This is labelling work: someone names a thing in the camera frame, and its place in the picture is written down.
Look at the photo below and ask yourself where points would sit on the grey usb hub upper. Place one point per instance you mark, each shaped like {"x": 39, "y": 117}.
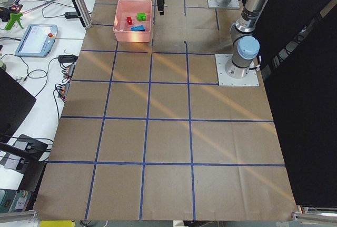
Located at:
{"x": 68, "y": 71}

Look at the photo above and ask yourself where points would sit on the red toy block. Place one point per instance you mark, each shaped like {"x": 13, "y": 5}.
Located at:
{"x": 129, "y": 20}

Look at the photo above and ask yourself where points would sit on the green toy block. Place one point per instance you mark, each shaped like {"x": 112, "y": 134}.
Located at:
{"x": 141, "y": 17}

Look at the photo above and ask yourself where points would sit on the grey usb hub lower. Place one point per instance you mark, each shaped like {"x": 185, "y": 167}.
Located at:
{"x": 63, "y": 90}

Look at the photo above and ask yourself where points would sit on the pink plastic box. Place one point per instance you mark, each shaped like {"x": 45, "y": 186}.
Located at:
{"x": 130, "y": 8}

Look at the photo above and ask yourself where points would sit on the black monitor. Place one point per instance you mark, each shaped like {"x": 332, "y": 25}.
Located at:
{"x": 16, "y": 103}

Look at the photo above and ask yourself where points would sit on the grey usb hub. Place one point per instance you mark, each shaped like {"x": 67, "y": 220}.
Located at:
{"x": 63, "y": 90}
{"x": 68, "y": 71}

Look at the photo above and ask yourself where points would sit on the teach pendant tablet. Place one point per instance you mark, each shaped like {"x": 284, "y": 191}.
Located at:
{"x": 37, "y": 41}

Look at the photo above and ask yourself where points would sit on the green clamp tool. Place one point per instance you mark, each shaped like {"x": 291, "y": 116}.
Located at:
{"x": 14, "y": 18}

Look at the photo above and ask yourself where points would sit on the black power adapter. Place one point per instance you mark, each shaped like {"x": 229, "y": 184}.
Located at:
{"x": 71, "y": 15}

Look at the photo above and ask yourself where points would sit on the blue toy block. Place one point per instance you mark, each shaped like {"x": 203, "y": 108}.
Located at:
{"x": 138, "y": 28}

